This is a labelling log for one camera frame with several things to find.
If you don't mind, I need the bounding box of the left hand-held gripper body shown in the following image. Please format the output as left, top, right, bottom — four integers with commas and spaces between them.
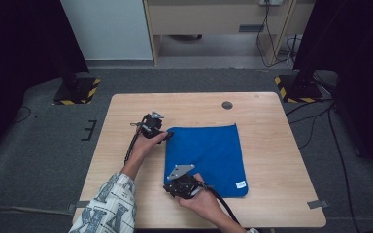
138, 110, 165, 140

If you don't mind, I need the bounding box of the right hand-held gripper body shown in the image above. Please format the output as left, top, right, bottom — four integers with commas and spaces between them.
164, 164, 206, 199

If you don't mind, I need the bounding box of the blue cloth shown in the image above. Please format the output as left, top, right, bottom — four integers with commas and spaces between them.
163, 123, 249, 199

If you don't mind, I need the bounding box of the person's left hand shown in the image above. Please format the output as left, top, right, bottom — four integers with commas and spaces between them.
130, 130, 169, 164

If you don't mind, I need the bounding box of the person's right hand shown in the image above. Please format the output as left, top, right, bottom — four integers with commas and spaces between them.
176, 173, 223, 222

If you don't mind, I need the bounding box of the black tape floor mark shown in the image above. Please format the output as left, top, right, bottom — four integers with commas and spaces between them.
81, 119, 98, 142

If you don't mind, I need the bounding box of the striped black stand base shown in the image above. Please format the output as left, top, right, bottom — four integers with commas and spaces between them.
274, 74, 324, 105
52, 77, 101, 106

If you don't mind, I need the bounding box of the grey tape strip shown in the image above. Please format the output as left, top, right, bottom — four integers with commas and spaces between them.
67, 200, 91, 213
306, 199, 331, 210

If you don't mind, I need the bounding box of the white panel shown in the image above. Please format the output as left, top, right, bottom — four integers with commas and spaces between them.
60, 0, 153, 61

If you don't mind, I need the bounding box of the light wooden desk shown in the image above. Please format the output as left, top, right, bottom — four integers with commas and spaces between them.
142, 0, 317, 67

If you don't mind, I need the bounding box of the black curtain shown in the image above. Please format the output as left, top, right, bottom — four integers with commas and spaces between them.
292, 0, 373, 178
0, 0, 90, 163

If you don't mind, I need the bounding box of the white power strip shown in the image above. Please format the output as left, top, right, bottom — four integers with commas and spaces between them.
259, 0, 285, 7

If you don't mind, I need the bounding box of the left hand-held gripper cable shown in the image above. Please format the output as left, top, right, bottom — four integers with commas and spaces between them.
123, 114, 151, 166

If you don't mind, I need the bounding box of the thin black floor cable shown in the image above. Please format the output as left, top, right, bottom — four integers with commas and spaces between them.
13, 106, 32, 124

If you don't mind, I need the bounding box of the black hanging cable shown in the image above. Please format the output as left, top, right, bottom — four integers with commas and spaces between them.
255, 3, 292, 69

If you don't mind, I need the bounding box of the white cable bundle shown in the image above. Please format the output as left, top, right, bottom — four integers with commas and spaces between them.
285, 34, 303, 71

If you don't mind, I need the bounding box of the long black floor cable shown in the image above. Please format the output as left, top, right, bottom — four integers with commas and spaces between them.
326, 106, 356, 233

